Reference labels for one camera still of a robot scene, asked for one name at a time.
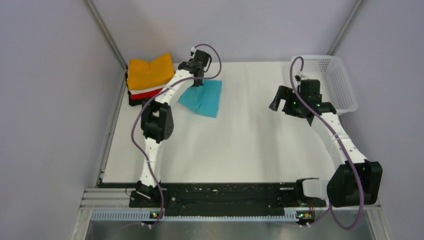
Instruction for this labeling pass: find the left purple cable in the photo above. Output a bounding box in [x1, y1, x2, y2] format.
[131, 43, 223, 229]

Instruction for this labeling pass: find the folded orange t shirt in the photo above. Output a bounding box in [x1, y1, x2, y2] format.
[126, 52, 175, 91]

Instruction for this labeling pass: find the white slotted cable duct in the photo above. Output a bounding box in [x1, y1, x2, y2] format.
[91, 210, 299, 222]

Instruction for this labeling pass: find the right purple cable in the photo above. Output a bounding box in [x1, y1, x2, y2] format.
[289, 56, 366, 231]

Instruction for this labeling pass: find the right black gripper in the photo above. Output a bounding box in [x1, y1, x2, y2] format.
[269, 85, 306, 119]

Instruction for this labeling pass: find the white plastic basket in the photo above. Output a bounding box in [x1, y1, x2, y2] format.
[291, 55, 359, 115]

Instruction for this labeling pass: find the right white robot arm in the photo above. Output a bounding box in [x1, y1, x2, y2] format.
[269, 79, 383, 208]

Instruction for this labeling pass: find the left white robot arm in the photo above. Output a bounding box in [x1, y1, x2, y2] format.
[135, 47, 212, 207]

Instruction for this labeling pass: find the cyan t shirt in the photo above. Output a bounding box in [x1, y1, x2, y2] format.
[177, 79, 223, 118]

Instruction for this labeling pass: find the corner metal post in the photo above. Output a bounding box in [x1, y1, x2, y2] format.
[82, 0, 128, 70]
[326, 0, 368, 56]

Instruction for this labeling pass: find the right corner metal post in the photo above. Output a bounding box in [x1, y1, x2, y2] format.
[326, 0, 368, 56]

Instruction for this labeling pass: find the aluminium frame rail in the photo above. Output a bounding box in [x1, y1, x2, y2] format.
[80, 188, 382, 211]

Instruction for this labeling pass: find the purple cable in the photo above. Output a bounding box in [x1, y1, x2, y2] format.
[131, 43, 223, 229]
[289, 56, 366, 231]

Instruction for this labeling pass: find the left corner metal post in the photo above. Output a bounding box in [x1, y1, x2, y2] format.
[82, 0, 128, 70]

